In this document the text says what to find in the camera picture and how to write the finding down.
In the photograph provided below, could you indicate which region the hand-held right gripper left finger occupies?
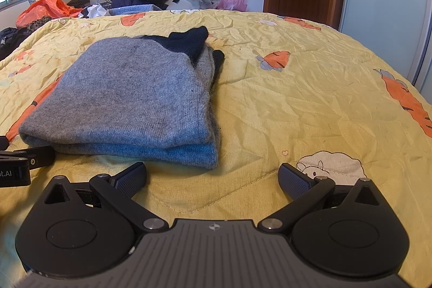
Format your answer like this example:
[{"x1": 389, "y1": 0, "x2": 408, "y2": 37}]
[{"x1": 33, "y1": 161, "x2": 169, "y2": 234}]

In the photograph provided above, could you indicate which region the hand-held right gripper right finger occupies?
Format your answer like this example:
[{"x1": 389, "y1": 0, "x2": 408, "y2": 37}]
[{"x1": 258, "y1": 162, "x2": 393, "y2": 234}]

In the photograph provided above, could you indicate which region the grey sweater with navy sleeves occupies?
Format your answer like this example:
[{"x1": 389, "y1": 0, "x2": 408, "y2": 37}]
[{"x1": 18, "y1": 26, "x2": 225, "y2": 170}]

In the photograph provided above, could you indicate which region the yellow printed quilt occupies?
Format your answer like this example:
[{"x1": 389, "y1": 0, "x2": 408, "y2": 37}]
[{"x1": 0, "y1": 9, "x2": 432, "y2": 288}]

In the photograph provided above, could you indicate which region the dark patterned cloth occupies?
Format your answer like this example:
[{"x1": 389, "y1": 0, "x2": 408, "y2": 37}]
[{"x1": 0, "y1": 18, "x2": 48, "y2": 61}]

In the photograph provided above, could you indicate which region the orange plastic bag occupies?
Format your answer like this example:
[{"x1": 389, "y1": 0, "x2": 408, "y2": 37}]
[{"x1": 16, "y1": 0, "x2": 83, "y2": 28}]

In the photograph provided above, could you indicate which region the white crumpled cloth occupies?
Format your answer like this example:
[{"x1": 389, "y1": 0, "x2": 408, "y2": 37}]
[{"x1": 78, "y1": 4, "x2": 110, "y2": 19}]

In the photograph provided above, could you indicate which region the light blue knit cloth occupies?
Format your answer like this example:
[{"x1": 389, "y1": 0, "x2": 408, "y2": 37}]
[{"x1": 109, "y1": 5, "x2": 166, "y2": 16}]

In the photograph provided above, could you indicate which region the pink plastic bag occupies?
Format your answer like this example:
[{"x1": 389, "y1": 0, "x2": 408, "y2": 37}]
[{"x1": 216, "y1": 0, "x2": 248, "y2": 11}]

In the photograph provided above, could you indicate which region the white wardrobe with flower decals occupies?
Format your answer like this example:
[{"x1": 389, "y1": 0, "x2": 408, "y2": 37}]
[{"x1": 339, "y1": 0, "x2": 432, "y2": 93}]

